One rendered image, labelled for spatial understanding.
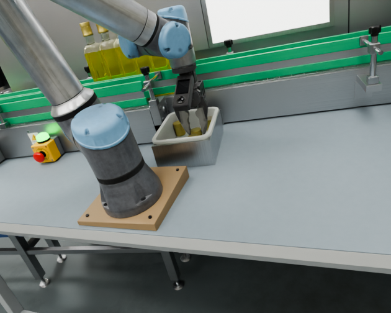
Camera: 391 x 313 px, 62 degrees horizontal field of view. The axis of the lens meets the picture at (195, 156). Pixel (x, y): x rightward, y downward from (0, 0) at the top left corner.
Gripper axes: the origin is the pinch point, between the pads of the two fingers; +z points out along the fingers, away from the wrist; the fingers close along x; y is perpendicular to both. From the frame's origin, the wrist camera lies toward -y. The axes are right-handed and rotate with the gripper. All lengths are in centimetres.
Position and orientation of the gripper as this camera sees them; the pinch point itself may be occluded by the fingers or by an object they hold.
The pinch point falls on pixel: (196, 132)
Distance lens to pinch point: 99.1
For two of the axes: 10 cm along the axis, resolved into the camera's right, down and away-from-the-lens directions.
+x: -9.6, 0.8, 2.7
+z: 2.0, 8.7, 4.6
